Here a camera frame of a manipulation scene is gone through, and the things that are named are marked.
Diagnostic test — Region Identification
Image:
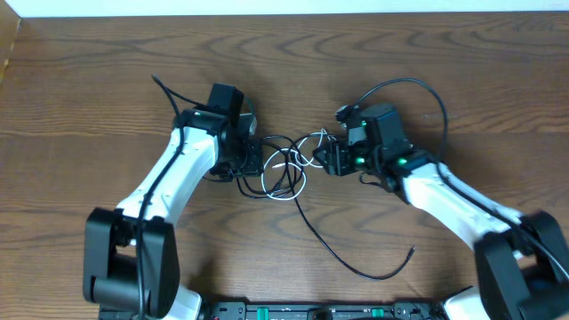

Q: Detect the white USB cable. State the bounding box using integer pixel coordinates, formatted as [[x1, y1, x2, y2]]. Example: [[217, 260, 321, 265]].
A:
[[260, 128, 338, 202]]

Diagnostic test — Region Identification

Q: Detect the thin black USB-C cable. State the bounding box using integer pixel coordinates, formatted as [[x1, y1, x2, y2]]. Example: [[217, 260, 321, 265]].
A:
[[271, 141, 416, 281]]

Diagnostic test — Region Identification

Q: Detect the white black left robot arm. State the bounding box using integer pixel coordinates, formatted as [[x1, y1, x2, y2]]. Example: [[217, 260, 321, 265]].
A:
[[83, 83, 262, 319]]

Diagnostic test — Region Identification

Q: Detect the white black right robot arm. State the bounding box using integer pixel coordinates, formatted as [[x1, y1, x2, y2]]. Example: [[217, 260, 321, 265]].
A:
[[313, 103, 568, 319]]

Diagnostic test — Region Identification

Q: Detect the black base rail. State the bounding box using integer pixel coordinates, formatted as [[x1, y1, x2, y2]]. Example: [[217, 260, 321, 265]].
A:
[[98, 300, 445, 320]]

